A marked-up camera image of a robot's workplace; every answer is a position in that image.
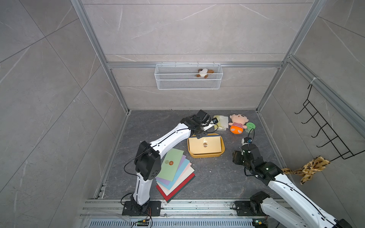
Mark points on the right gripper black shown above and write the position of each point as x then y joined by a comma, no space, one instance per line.
235,155

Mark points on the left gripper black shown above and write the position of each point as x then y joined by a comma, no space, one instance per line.
202,133

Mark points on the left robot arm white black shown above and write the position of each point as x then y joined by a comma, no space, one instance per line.
149,154

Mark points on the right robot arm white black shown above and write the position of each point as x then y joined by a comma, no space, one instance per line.
305,214

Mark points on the green round lid container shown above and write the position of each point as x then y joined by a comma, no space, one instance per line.
250,127

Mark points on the plush doll orange pink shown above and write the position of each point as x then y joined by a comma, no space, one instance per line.
238,123

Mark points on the light blue envelope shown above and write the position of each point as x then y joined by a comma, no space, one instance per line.
183,167

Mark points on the pink envelope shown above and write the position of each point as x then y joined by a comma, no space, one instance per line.
181,175

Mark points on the cream white envelope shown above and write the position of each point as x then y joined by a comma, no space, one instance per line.
188,171

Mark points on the light green envelope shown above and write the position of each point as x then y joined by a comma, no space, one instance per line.
170,165

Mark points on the small brown white plush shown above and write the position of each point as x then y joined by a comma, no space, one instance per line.
204,73

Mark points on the purple envelope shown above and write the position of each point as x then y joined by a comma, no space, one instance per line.
166,182

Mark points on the right green circuit board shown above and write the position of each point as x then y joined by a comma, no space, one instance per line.
259,223

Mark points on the green circuit board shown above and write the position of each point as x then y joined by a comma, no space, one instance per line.
142,223
259,223

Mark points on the yellow black patterned cloth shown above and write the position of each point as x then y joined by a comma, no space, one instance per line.
308,170

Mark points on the red envelope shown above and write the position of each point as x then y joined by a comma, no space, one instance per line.
169,197

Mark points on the left green circuit board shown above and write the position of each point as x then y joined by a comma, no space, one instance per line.
142,223

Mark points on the white wire mesh basket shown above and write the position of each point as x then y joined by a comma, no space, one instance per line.
182,77

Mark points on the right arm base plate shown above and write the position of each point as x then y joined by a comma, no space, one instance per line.
245,208

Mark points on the black wire hook rack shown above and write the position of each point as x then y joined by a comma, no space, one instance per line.
338,146

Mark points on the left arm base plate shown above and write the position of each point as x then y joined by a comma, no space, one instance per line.
151,208

